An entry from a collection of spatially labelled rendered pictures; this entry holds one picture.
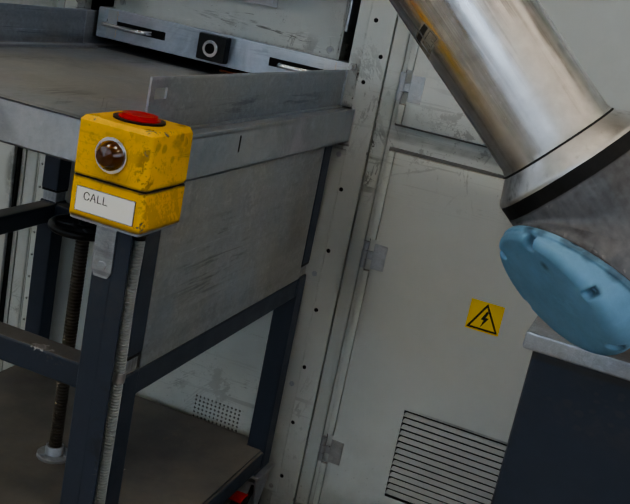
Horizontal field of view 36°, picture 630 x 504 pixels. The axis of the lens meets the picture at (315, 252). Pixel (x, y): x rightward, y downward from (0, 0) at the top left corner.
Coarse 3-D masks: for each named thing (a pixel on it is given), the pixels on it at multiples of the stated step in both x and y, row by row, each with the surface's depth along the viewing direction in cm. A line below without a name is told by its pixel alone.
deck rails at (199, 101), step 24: (0, 24) 167; (24, 24) 173; (48, 24) 180; (72, 24) 187; (264, 72) 140; (288, 72) 148; (312, 72) 158; (336, 72) 169; (168, 96) 116; (192, 96) 121; (216, 96) 128; (240, 96) 135; (264, 96) 142; (288, 96) 151; (312, 96) 161; (336, 96) 172; (168, 120) 117; (192, 120) 123; (216, 120) 130; (240, 120) 136
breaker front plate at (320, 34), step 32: (128, 0) 191; (160, 0) 189; (192, 0) 186; (224, 0) 184; (256, 0) 181; (288, 0) 179; (320, 0) 177; (224, 32) 185; (256, 32) 183; (288, 32) 180; (320, 32) 178
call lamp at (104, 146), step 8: (104, 144) 87; (112, 144) 87; (120, 144) 87; (96, 152) 87; (104, 152) 87; (112, 152) 87; (120, 152) 87; (96, 160) 89; (104, 160) 87; (112, 160) 87; (120, 160) 87; (104, 168) 88; (112, 168) 87; (120, 168) 88
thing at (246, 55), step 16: (128, 16) 190; (144, 16) 189; (96, 32) 194; (128, 32) 191; (160, 32) 189; (176, 32) 187; (192, 32) 186; (208, 32) 185; (160, 48) 189; (176, 48) 188; (192, 48) 187; (240, 48) 183; (256, 48) 182; (272, 48) 181; (224, 64) 185; (240, 64) 184; (256, 64) 182; (272, 64) 181; (288, 64) 180; (304, 64) 179; (320, 64) 178; (336, 64) 177
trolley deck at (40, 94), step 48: (0, 48) 162; (48, 48) 175; (96, 48) 190; (0, 96) 119; (48, 96) 126; (96, 96) 133; (144, 96) 142; (48, 144) 118; (192, 144) 118; (240, 144) 131; (288, 144) 148
